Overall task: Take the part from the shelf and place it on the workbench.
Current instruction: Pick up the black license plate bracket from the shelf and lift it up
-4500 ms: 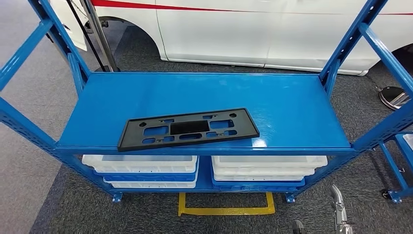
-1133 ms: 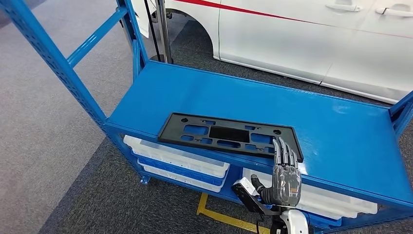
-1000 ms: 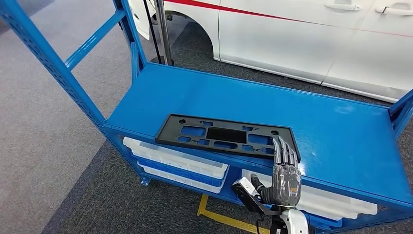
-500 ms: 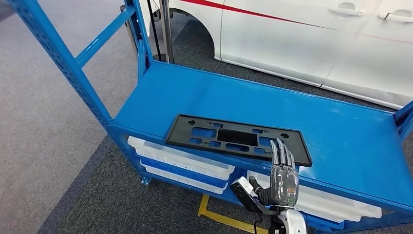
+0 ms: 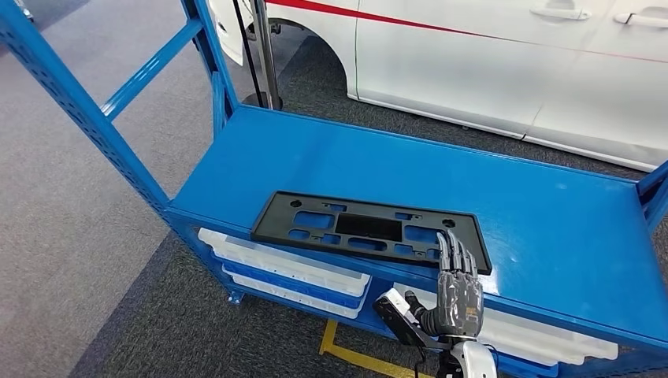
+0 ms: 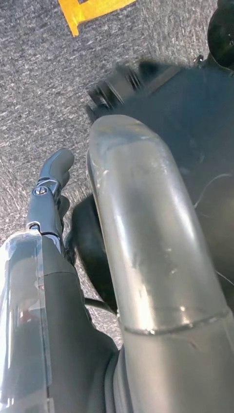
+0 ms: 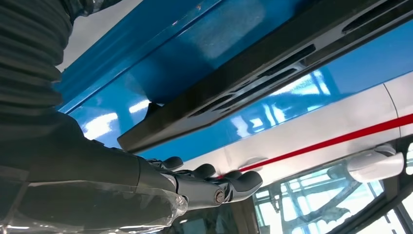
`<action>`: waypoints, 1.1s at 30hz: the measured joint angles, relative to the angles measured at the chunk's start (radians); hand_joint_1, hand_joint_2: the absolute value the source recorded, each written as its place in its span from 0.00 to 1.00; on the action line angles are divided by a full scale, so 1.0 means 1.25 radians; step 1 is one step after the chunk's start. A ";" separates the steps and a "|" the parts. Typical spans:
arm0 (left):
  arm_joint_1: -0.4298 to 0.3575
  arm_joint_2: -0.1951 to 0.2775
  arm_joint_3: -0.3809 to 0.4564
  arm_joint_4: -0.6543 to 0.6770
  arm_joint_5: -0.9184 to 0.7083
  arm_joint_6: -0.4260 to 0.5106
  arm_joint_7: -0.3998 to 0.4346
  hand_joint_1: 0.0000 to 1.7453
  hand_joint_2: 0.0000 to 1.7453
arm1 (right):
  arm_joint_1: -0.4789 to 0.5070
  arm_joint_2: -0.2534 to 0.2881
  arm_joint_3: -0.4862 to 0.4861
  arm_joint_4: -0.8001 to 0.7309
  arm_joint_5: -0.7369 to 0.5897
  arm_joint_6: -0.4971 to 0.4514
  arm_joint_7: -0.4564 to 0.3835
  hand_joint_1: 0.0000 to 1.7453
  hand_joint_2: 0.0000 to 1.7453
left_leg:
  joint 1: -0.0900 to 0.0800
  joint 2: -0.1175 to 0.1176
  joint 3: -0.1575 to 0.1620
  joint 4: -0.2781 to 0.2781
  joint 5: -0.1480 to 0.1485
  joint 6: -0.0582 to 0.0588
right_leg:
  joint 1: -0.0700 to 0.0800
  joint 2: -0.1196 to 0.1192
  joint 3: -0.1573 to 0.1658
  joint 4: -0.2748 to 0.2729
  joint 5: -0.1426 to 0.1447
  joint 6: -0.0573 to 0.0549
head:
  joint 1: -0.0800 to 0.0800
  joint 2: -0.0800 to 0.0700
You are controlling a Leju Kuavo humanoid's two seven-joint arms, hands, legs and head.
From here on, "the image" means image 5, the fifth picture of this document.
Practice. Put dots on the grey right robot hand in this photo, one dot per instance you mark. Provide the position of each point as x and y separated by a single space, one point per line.
459 308

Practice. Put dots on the black plastic plate bracket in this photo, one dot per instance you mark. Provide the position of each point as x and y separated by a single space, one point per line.
368 228

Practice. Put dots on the blue metal shelf rack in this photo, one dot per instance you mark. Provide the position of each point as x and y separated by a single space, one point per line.
417 172

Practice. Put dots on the blue plastic crate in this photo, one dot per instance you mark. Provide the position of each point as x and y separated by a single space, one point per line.
522 368
271 275

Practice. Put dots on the yellow floor tape square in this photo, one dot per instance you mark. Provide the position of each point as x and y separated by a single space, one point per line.
365 361

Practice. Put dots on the white car red stripe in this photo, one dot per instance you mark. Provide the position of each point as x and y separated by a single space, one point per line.
469 68

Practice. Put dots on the steel stanchion pole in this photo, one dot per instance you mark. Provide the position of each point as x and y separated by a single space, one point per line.
263 52

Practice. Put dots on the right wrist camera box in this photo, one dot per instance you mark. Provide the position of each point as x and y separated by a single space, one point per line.
399 318

